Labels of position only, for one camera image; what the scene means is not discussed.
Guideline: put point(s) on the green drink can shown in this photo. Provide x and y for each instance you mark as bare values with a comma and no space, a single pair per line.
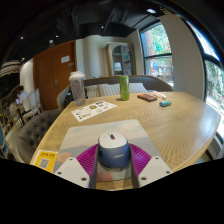
124,88

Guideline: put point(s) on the black and red flat box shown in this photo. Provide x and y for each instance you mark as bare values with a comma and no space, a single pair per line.
147,97

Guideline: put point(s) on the white printed paper sheet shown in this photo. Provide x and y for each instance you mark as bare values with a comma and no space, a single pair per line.
94,110

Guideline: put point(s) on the arched glass-door cabinet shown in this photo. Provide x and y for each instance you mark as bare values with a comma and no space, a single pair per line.
121,60

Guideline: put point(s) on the brown wooden door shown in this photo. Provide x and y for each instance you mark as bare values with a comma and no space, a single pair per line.
50,80

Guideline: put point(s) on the ceiling light panel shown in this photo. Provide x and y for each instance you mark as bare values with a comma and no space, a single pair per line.
151,11

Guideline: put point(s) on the black and orange backpack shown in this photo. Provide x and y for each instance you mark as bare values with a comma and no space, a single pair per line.
68,98

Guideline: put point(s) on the crumpled white tissue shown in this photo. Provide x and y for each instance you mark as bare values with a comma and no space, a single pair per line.
159,94

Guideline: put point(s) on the white and blue computer mouse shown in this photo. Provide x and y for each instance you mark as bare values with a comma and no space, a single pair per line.
114,150

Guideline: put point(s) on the brown curved sofa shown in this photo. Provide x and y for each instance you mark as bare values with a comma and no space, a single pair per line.
153,83

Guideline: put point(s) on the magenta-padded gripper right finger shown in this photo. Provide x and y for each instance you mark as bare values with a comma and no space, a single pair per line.
141,161

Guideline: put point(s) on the white sign on door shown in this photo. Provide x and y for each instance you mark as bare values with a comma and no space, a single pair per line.
65,59

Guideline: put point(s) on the black-framed narrow window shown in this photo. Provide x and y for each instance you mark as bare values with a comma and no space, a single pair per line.
157,53

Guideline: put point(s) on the grey printed mouse pad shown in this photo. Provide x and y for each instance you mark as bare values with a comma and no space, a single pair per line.
86,135

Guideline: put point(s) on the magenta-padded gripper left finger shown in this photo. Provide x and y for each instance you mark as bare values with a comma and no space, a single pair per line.
85,161

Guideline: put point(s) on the group of white chairs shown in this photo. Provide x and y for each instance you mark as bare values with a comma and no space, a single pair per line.
32,101

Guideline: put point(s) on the grey tufted chair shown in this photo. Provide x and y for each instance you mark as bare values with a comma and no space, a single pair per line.
35,131

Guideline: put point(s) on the clear plastic shaker bottle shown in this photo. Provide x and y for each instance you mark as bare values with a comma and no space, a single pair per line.
77,90

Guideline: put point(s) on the striped cushion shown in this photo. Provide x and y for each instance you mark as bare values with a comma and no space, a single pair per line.
137,87
96,90

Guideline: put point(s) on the small teal packet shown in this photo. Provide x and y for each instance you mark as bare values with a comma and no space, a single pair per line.
165,103

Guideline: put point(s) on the yellow square sticker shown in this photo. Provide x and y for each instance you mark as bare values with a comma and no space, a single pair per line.
45,161

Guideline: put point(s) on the black-framed large window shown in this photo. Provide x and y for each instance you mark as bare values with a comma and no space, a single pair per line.
213,83

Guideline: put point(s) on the person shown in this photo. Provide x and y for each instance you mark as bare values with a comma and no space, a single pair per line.
22,96

